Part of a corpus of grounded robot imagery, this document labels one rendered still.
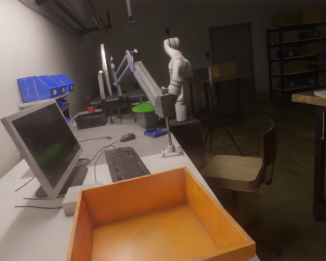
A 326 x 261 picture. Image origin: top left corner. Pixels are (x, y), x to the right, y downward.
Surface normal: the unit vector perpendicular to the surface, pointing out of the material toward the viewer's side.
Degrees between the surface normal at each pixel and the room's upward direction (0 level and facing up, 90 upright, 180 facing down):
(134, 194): 86
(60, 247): 0
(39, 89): 92
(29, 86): 92
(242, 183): 90
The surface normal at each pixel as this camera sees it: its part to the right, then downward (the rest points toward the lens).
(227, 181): -0.55, 0.27
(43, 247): -0.15, -0.96
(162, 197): 0.19, 0.12
